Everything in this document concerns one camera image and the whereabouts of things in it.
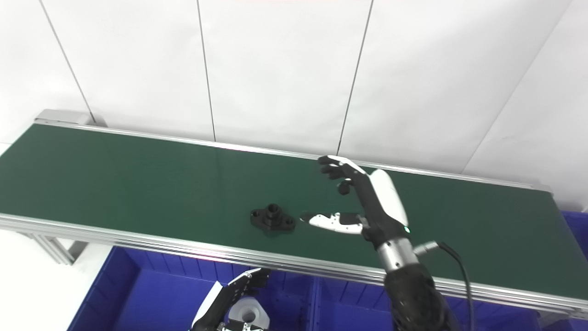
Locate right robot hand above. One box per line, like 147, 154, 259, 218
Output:
300, 155, 411, 251

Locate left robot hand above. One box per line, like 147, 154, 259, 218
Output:
189, 268, 271, 331

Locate white plastic part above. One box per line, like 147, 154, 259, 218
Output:
227, 297, 271, 331

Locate blue plastic bin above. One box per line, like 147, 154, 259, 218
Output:
542, 211, 588, 331
67, 246, 320, 331
315, 277, 543, 331

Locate black flanged metal part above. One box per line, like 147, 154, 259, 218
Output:
250, 204, 296, 233

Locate green conveyor belt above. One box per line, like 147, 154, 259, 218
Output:
0, 109, 588, 320

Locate aluminium conveyor leg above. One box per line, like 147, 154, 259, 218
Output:
21, 232, 89, 266

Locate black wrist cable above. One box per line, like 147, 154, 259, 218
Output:
413, 241, 476, 331

